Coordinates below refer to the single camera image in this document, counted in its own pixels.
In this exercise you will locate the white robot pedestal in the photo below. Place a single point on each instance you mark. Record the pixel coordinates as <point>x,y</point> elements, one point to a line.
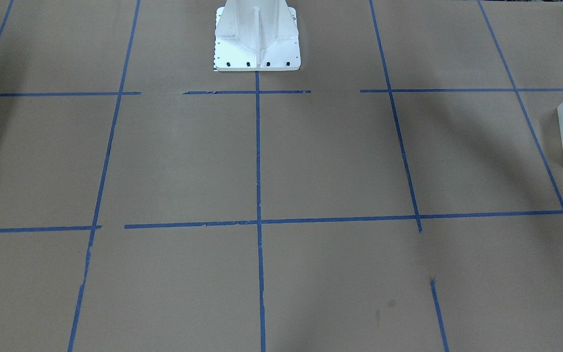
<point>256,35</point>

